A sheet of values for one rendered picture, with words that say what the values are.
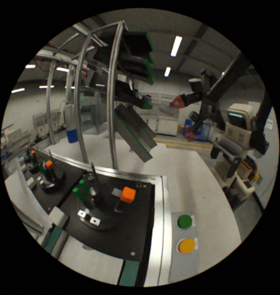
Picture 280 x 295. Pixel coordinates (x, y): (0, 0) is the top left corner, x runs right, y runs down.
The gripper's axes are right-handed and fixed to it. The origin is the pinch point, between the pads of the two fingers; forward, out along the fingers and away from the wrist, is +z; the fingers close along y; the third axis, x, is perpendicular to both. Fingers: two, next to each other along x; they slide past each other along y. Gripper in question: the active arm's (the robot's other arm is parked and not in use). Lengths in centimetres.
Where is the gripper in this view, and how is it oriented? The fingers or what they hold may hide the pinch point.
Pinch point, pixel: (170, 106)
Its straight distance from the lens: 49.4
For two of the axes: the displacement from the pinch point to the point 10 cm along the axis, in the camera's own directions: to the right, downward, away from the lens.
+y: -3.5, 3.7, -8.6
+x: 4.1, 8.9, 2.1
